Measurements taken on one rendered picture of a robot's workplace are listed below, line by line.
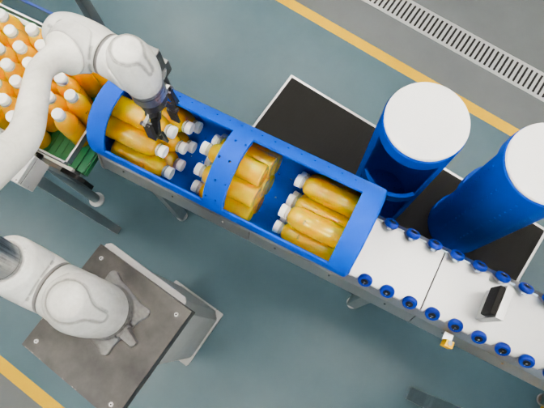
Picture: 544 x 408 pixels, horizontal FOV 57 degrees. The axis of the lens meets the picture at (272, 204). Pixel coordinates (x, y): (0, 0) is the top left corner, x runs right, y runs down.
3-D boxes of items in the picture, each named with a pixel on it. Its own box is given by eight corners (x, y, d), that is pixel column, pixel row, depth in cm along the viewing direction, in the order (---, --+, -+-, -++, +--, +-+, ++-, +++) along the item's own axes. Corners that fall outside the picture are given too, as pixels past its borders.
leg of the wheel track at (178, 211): (184, 223, 261) (153, 189, 200) (174, 218, 261) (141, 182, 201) (189, 213, 262) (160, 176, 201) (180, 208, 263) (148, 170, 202)
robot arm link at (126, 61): (174, 74, 120) (129, 51, 122) (159, 37, 105) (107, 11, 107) (150, 110, 118) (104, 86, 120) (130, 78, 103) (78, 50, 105)
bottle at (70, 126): (73, 149, 176) (48, 127, 158) (72, 130, 178) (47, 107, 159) (93, 146, 176) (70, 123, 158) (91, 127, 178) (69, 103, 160)
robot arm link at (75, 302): (110, 350, 138) (74, 347, 117) (57, 320, 142) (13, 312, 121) (140, 296, 142) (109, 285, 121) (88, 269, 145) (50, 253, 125)
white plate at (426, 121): (385, 78, 165) (384, 80, 166) (382, 156, 158) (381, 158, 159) (470, 84, 163) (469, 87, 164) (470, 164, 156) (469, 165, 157)
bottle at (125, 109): (125, 102, 156) (178, 127, 153) (113, 120, 154) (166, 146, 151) (120, 89, 149) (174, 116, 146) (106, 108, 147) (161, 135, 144)
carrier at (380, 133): (350, 166, 250) (347, 220, 243) (384, 78, 166) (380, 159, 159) (407, 171, 249) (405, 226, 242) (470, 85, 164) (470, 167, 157)
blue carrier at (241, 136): (339, 285, 155) (354, 267, 128) (104, 165, 168) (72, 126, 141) (376, 208, 163) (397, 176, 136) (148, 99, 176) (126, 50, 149)
